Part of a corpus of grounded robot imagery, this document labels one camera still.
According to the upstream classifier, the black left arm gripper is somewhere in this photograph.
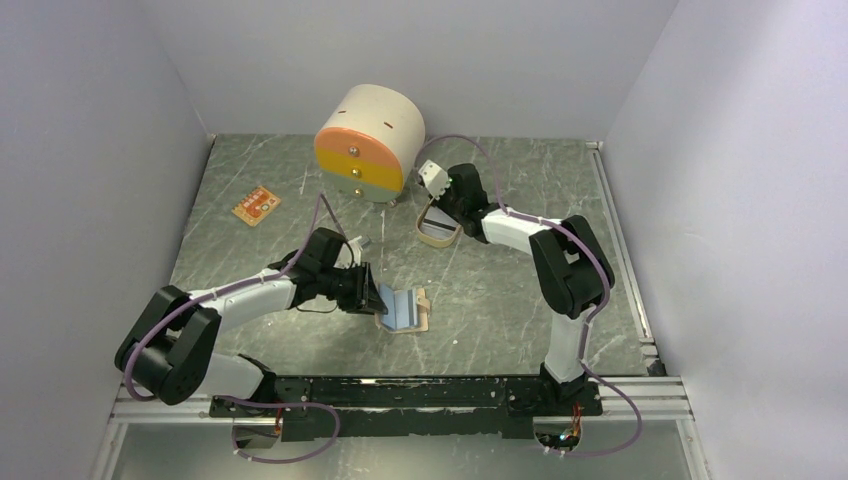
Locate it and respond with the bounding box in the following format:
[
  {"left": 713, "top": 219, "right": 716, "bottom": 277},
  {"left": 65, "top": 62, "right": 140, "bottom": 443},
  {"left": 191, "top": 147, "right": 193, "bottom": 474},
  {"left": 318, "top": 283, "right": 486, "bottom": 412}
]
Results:
[{"left": 319, "top": 260, "right": 388, "bottom": 316}]

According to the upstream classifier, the stack of cards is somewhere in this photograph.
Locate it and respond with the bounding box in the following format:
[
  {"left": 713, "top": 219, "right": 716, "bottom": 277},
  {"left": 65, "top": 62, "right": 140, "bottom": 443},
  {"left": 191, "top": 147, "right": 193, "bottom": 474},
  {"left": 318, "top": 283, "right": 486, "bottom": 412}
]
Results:
[{"left": 419, "top": 206, "right": 459, "bottom": 240}]

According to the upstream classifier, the beige leather card holder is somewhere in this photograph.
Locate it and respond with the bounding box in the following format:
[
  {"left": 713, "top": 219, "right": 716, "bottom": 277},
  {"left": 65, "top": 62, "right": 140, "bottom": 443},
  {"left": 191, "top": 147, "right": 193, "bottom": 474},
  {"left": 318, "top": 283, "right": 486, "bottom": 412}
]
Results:
[{"left": 375, "top": 284, "right": 431, "bottom": 334}]

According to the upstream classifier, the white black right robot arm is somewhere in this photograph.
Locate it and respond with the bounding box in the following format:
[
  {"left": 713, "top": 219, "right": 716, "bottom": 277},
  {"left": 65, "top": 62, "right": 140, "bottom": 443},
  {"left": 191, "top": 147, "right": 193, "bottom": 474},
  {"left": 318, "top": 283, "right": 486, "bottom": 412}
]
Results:
[{"left": 419, "top": 161, "right": 615, "bottom": 414}]

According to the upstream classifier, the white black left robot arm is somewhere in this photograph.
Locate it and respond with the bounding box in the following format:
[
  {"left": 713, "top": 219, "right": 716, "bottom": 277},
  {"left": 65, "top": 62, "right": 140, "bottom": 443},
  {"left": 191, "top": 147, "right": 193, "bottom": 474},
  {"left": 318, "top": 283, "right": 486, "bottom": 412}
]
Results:
[{"left": 114, "top": 228, "right": 389, "bottom": 416}]

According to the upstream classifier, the beige oval card tray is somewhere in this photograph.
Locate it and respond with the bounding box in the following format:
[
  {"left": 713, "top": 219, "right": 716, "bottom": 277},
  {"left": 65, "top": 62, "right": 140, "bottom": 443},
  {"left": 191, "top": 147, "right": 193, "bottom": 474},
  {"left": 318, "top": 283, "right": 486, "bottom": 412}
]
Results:
[{"left": 415, "top": 200, "right": 463, "bottom": 248}]

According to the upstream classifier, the orange patterned card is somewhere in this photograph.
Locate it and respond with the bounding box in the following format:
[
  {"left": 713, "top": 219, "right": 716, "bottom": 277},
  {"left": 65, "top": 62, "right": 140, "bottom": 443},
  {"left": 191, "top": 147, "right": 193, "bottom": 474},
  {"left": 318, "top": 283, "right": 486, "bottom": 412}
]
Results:
[{"left": 231, "top": 186, "right": 281, "bottom": 227}]

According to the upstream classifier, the round pastel drawer cabinet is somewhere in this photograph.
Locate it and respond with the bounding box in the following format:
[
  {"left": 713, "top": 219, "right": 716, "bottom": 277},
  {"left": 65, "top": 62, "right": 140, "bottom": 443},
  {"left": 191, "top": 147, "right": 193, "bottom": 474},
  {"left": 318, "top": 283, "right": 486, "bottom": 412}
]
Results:
[{"left": 314, "top": 84, "right": 426, "bottom": 203}]

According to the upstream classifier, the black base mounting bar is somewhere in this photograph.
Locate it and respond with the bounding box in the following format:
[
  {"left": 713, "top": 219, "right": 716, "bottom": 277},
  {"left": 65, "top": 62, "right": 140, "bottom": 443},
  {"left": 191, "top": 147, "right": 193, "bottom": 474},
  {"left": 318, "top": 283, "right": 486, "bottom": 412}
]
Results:
[{"left": 209, "top": 373, "right": 603, "bottom": 442}]

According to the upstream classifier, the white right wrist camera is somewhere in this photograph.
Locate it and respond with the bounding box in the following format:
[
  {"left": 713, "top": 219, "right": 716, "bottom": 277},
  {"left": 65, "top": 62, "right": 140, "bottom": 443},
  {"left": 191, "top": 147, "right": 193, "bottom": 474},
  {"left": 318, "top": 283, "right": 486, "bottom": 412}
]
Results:
[{"left": 418, "top": 160, "right": 450, "bottom": 200}]

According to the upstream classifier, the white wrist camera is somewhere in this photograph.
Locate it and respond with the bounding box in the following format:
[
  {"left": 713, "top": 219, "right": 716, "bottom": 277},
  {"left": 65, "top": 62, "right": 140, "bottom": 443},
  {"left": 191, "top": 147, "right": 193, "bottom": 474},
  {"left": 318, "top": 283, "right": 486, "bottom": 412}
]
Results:
[
  {"left": 418, "top": 160, "right": 450, "bottom": 200},
  {"left": 347, "top": 235, "right": 371, "bottom": 251}
]

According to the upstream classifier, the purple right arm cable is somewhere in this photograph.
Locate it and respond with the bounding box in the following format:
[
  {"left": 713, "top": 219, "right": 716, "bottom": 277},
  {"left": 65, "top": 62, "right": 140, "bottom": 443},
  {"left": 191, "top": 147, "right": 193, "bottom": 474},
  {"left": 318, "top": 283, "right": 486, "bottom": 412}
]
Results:
[{"left": 411, "top": 135, "right": 644, "bottom": 458}]

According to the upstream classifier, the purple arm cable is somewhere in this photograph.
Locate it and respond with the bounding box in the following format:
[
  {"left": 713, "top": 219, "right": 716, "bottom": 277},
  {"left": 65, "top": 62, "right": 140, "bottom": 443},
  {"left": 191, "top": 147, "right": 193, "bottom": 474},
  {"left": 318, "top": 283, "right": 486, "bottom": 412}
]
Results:
[
  {"left": 122, "top": 192, "right": 349, "bottom": 465},
  {"left": 411, "top": 135, "right": 644, "bottom": 458}
]

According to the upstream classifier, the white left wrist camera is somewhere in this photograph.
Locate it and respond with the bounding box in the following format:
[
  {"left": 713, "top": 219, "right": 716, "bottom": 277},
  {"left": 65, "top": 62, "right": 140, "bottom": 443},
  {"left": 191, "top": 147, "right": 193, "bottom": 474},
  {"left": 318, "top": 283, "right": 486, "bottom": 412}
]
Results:
[{"left": 347, "top": 235, "right": 371, "bottom": 251}]

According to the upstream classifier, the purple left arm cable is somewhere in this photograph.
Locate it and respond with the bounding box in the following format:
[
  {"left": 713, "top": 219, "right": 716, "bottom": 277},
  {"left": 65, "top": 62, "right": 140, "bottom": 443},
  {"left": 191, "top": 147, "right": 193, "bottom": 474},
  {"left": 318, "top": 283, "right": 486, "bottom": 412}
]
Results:
[{"left": 122, "top": 192, "right": 349, "bottom": 465}]

